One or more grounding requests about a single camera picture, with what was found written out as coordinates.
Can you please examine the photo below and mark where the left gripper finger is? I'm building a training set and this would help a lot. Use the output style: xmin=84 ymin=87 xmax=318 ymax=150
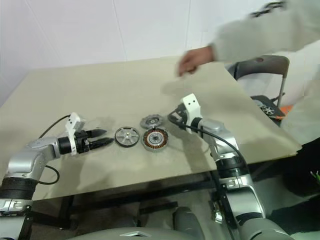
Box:
xmin=86 ymin=128 xmax=108 ymax=138
xmin=88 ymin=136 xmax=115 ymax=151

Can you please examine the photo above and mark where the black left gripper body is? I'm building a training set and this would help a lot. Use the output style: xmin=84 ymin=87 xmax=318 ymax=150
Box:
xmin=74 ymin=129 xmax=95 ymax=155

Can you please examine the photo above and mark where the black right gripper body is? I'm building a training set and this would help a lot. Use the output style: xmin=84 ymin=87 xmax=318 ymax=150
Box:
xmin=172 ymin=104 xmax=192 ymax=126

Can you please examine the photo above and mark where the silver rotor disc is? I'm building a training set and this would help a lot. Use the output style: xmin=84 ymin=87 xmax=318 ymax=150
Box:
xmin=114 ymin=126 xmax=140 ymax=149

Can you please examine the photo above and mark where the small grey gear plate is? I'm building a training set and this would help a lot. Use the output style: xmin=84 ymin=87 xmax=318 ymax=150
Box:
xmin=139 ymin=114 xmax=165 ymax=130

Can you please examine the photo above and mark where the motor stator with copper windings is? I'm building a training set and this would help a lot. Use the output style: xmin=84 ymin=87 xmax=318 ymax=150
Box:
xmin=141 ymin=126 xmax=170 ymax=153

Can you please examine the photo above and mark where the person's bare hand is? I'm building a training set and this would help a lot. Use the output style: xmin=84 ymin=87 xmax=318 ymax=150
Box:
xmin=174 ymin=44 xmax=217 ymax=78

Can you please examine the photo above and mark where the silver spoked wheel part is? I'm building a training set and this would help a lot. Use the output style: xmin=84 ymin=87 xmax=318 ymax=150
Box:
xmin=259 ymin=103 xmax=276 ymax=116

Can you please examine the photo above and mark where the black flat floor bar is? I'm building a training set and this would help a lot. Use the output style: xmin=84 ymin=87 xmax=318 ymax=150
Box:
xmin=138 ymin=201 xmax=179 ymax=215

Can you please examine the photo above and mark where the grey robot torso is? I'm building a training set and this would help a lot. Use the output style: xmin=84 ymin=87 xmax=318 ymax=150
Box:
xmin=74 ymin=219 xmax=320 ymax=240

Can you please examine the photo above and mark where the black folding chair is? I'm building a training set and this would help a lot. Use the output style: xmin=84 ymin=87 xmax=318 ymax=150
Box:
xmin=227 ymin=55 xmax=291 ymax=118

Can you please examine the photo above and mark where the metal table leg caster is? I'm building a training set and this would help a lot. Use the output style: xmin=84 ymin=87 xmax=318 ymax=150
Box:
xmin=211 ymin=194 xmax=225 ymax=223

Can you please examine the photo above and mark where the dark rounded grey shape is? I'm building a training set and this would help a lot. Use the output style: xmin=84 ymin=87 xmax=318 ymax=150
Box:
xmin=173 ymin=206 xmax=205 ymax=233

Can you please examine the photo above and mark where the person body in white top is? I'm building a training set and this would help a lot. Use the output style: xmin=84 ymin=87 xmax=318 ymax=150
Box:
xmin=274 ymin=44 xmax=320 ymax=198

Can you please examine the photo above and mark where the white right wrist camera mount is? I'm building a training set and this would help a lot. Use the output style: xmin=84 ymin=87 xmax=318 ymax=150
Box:
xmin=181 ymin=93 xmax=203 ymax=130

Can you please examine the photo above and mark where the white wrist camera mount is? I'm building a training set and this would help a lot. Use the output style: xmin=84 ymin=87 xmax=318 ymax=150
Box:
xmin=181 ymin=93 xmax=203 ymax=130
xmin=65 ymin=112 xmax=87 ymax=157

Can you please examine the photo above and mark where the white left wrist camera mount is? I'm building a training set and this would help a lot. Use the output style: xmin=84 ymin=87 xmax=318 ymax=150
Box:
xmin=65 ymin=112 xmax=87 ymax=157

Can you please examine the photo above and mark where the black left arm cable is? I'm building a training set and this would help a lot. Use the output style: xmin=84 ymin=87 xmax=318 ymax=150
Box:
xmin=37 ymin=114 xmax=72 ymax=186

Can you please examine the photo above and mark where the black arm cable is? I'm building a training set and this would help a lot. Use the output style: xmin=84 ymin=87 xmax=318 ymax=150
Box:
xmin=167 ymin=109 xmax=251 ymax=176
xmin=37 ymin=114 xmax=72 ymax=186

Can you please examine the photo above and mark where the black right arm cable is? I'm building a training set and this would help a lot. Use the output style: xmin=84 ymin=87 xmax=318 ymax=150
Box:
xmin=167 ymin=109 xmax=251 ymax=176

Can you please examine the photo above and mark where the black table frame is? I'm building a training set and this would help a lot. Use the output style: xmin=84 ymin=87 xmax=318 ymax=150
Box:
xmin=32 ymin=172 xmax=221 ymax=231

